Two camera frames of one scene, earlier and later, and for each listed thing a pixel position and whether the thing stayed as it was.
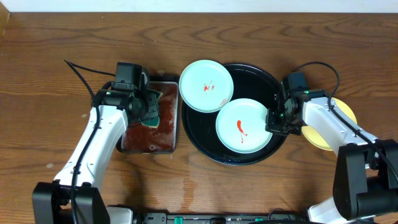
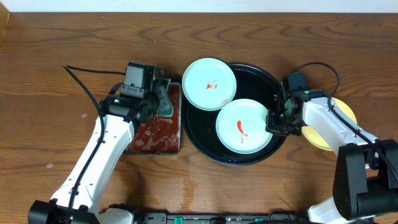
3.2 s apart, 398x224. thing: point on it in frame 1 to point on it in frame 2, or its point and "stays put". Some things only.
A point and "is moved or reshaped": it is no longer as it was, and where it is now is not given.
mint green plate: [240, 126] stays put
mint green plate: [206, 86] stays put
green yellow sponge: [153, 119] is moved or reshaped
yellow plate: [316, 138] stays put
